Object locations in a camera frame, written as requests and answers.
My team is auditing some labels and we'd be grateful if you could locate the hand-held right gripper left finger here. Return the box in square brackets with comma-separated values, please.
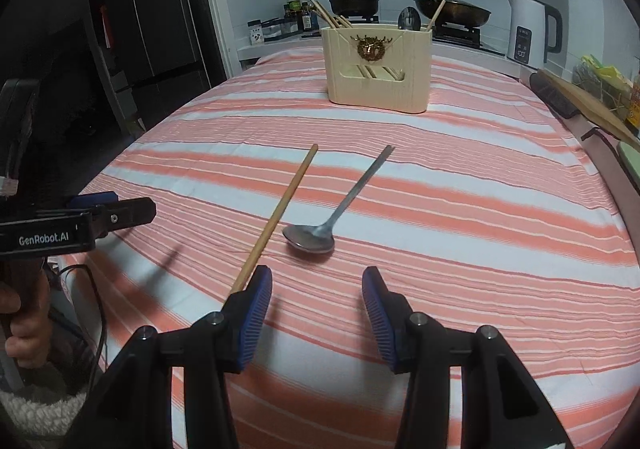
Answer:
[87, 265, 274, 449]

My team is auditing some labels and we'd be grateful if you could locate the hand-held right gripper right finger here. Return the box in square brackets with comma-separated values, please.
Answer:
[361, 265, 573, 449]

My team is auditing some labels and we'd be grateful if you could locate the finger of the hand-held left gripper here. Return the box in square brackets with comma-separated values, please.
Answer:
[92, 197, 157, 235]
[67, 192, 120, 210]

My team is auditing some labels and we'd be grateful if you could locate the metal spoon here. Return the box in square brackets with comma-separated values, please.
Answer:
[282, 145, 396, 255]
[397, 8, 421, 32]

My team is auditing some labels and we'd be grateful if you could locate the cream utensil holder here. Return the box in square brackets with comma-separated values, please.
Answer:
[320, 26, 433, 114]

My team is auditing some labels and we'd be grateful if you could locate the person's left forearm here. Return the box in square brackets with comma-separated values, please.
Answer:
[0, 363, 89, 449]

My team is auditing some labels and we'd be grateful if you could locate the person's left hand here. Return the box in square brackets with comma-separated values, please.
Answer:
[0, 279, 54, 368]

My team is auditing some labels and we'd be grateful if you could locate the orange white striped cloth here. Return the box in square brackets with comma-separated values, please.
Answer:
[75, 52, 640, 449]

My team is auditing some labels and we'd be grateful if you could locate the dark refrigerator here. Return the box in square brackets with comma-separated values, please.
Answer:
[87, 0, 213, 96]

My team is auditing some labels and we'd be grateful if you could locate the clear seasoning box set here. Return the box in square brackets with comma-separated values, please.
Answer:
[261, 16, 289, 43]

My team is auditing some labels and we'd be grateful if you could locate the black cutting board stand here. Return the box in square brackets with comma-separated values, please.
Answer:
[529, 70, 586, 120]

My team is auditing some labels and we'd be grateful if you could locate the black glass cooktop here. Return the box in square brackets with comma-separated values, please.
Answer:
[300, 15, 506, 56]

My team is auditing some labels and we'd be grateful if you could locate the pale green board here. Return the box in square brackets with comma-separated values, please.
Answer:
[616, 141, 640, 171]

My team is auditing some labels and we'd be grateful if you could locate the wooden cutting board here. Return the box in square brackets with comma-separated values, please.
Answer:
[537, 70, 640, 150]

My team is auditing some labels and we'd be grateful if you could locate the black clay pot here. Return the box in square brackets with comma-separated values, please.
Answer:
[325, 0, 385, 18]

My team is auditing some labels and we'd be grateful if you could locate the dark metal wok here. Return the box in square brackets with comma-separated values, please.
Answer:
[401, 0, 492, 28]

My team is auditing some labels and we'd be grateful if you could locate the white electric kettle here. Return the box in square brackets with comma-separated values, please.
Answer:
[506, 0, 564, 71]

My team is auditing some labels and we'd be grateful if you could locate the steel wok lid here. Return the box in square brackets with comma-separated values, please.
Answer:
[417, 0, 488, 13]

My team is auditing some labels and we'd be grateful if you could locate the orange bottle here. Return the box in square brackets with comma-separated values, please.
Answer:
[627, 82, 640, 130]

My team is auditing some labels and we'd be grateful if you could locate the yellow green snack bag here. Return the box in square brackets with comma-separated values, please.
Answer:
[582, 54, 640, 81]

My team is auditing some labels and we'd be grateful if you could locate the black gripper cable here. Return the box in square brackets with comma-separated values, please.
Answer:
[42, 262, 109, 381]

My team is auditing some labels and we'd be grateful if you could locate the dark cable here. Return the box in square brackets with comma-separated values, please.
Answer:
[581, 126, 622, 166]

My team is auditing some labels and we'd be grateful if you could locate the wooden handled utensil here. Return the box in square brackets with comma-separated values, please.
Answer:
[425, 0, 447, 32]

